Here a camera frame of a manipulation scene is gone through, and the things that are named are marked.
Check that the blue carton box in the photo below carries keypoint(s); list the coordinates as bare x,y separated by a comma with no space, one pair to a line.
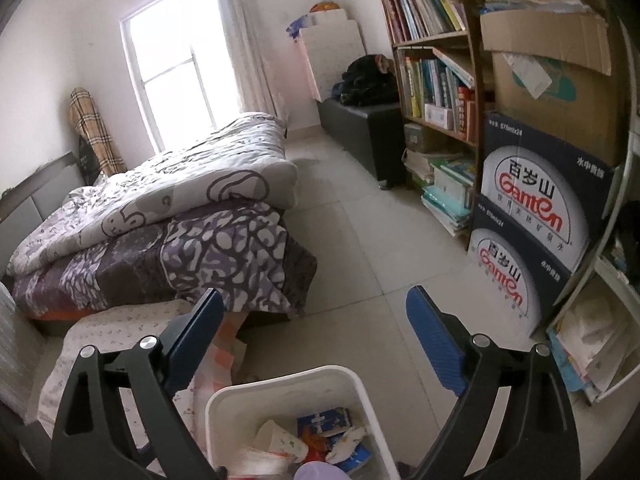
325,421

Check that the dark blue water carton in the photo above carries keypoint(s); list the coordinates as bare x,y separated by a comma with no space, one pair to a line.
540,195
505,275

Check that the wooden bookshelf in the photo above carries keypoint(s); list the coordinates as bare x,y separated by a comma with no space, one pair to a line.
475,60

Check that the black clothes pile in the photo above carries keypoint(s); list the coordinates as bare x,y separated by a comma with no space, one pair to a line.
365,80

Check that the white plastic bin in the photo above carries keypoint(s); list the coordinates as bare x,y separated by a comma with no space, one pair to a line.
220,410

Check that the grey bed headboard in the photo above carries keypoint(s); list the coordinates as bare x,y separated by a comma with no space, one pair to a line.
35,200

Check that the row of upright books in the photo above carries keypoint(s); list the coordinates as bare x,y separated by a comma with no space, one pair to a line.
420,7

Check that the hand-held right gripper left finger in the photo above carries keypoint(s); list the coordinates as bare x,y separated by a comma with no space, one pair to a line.
200,330

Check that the brown cardboard box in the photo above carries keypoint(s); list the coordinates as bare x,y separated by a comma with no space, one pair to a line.
550,85

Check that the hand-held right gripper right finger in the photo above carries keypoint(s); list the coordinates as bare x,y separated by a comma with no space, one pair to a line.
435,340

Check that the stack of flat books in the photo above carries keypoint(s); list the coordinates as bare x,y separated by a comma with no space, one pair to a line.
445,190

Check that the white cartoon print quilt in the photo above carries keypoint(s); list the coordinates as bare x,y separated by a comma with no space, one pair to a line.
165,175

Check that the pile of loose papers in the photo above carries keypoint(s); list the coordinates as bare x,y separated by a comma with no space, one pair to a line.
595,340

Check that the row of textbooks red spine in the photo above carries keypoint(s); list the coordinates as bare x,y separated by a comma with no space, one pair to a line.
440,95

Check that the purple round lid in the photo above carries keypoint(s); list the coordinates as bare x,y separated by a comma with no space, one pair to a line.
315,472

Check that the orange checked cloth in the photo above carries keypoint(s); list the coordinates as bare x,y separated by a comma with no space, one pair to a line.
222,355

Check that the white curtain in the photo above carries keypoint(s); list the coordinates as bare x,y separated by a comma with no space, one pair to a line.
245,45

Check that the window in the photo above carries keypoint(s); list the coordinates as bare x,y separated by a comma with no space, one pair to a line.
170,65

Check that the orange bed sheet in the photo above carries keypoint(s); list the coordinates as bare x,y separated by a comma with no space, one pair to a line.
60,314

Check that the black storage bench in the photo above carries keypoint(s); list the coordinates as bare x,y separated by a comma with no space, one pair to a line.
365,130

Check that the white shelf unit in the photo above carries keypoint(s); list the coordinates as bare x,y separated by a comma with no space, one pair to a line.
605,280

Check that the white foam boards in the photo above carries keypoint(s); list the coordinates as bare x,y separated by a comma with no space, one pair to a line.
330,50

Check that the plaid cushion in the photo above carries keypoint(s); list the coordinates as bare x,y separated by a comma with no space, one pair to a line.
92,130

